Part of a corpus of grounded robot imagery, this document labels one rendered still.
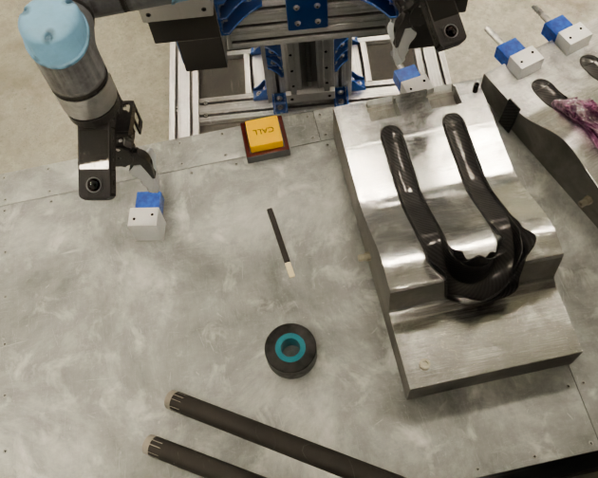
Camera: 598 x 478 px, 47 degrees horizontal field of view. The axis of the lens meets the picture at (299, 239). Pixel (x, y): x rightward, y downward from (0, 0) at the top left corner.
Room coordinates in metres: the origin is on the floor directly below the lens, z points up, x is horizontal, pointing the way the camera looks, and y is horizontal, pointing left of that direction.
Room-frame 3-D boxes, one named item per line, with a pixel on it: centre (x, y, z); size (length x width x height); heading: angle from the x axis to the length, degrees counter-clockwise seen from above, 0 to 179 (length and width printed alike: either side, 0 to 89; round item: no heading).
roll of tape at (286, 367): (0.34, 0.03, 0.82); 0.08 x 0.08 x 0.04
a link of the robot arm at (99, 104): (0.62, 0.26, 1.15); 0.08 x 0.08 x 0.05
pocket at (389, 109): (0.73, -0.17, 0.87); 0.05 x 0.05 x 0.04; 5
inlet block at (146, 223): (0.64, 0.25, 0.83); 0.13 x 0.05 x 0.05; 173
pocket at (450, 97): (0.74, -0.28, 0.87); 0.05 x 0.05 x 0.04; 5
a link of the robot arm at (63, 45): (0.62, 0.26, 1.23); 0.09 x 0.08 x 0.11; 5
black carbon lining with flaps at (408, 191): (0.52, -0.25, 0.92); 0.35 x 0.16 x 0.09; 5
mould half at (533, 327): (0.50, -0.24, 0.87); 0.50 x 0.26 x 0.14; 5
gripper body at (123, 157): (0.63, 0.25, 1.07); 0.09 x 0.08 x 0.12; 173
